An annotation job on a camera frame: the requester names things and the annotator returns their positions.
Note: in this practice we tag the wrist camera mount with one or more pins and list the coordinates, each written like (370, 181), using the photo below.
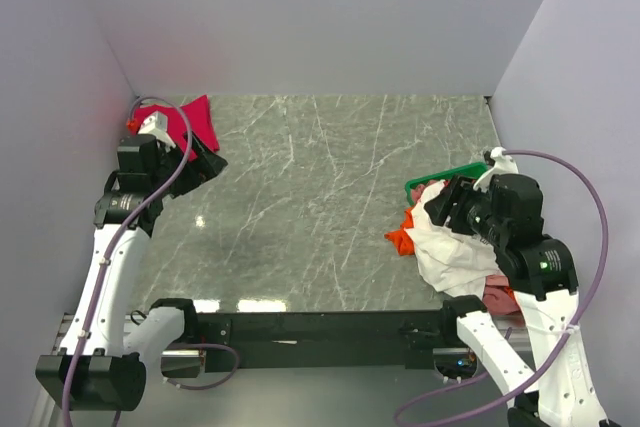
(498, 163)
(156, 124)

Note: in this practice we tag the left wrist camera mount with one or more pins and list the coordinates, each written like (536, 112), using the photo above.
(156, 124)

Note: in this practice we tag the orange t shirt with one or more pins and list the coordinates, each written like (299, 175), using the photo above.
(400, 238)

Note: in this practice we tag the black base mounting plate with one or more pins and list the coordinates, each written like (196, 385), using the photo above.
(411, 339)

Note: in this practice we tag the white t shirt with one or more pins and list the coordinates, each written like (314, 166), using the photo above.
(453, 264)

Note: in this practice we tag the pink t shirt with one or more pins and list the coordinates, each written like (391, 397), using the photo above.
(498, 296)

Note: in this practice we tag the folded red t shirt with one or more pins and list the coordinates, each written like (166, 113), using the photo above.
(198, 114)

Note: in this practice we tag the green plastic bin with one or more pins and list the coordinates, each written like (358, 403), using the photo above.
(472, 170)

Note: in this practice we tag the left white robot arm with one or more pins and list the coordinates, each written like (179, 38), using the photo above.
(99, 365)

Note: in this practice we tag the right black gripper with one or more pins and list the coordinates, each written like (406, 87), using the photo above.
(438, 206)

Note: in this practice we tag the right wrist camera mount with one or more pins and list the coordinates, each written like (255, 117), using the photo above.
(498, 163)

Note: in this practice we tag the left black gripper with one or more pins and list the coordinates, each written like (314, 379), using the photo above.
(205, 166)

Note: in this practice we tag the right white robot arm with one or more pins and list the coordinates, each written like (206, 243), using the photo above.
(541, 272)

